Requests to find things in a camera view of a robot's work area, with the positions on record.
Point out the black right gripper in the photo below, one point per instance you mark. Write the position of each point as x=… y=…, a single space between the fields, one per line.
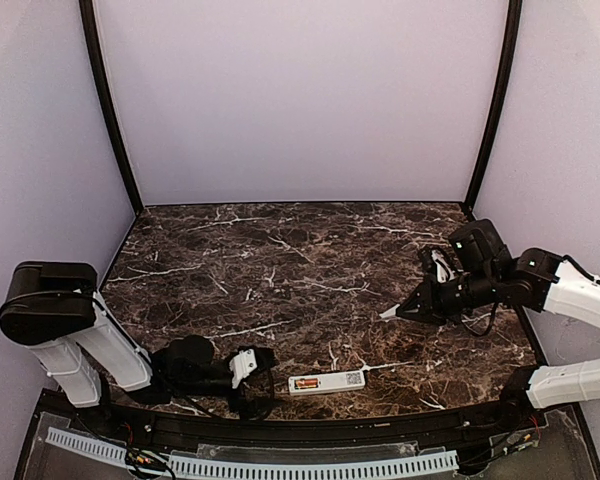
x=441 y=295

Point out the black frame post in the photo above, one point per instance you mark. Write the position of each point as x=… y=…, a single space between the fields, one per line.
x=105 y=99
x=505 y=64

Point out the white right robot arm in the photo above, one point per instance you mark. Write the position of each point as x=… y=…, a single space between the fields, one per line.
x=486 y=274

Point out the black front table rail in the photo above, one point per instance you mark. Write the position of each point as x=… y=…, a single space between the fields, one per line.
x=464 y=428

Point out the white slotted cable duct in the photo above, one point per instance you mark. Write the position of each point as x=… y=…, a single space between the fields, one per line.
x=391 y=461

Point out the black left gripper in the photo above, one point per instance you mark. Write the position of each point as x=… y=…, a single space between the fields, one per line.
x=259 y=375

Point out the black left frame post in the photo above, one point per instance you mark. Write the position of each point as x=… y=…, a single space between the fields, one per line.
x=105 y=99

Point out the black right frame post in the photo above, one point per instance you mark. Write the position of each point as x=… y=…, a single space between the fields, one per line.
x=505 y=64

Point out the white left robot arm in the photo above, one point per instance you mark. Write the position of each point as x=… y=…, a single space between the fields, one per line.
x=56 y=311

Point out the white remote control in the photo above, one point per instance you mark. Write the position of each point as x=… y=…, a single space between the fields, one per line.
x=330 y=383

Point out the white battery cover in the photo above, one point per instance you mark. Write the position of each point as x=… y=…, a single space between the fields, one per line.
x=390 y=314

